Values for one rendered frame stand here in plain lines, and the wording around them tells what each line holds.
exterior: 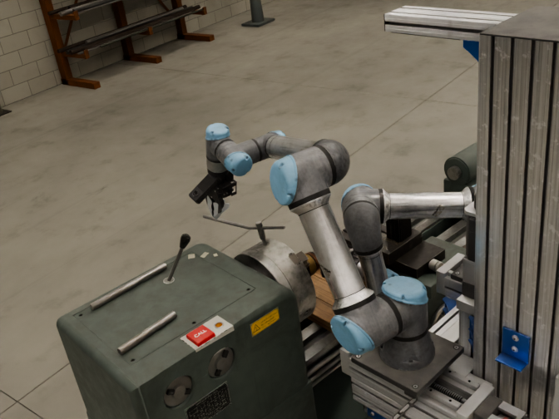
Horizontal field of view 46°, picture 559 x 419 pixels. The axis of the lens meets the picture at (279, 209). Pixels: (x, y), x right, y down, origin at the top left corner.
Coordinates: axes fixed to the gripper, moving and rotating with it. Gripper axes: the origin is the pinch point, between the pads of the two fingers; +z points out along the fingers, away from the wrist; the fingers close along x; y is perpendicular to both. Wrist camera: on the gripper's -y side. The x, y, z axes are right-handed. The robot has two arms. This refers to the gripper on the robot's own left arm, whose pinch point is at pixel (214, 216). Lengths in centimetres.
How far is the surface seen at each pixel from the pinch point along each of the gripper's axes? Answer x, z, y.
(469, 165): -27, 16, 118
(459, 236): -40, 40, 103
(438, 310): -59, 43, 64
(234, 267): -20.6, 3.8, -8.0
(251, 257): -18.5, 6.6, 1.4
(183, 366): -44, 0, -45
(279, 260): -26.1, 5.9, 6.9
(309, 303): -38.4, 18.7, 10.2
